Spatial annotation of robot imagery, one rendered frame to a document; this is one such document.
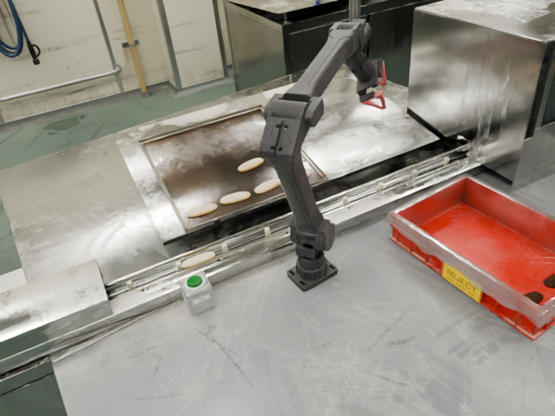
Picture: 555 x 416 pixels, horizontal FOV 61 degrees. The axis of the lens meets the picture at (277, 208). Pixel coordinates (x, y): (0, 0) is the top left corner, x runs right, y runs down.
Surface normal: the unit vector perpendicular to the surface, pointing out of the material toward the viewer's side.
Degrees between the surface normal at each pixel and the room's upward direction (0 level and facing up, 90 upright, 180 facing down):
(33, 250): 0
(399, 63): 90
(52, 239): 0
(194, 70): 90
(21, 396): 90
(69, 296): 0
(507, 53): 90
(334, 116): 10
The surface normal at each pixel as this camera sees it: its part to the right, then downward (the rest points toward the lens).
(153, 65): 0.45, 0.49
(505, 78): -0.89, 0.33
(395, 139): -0.01, -0.71
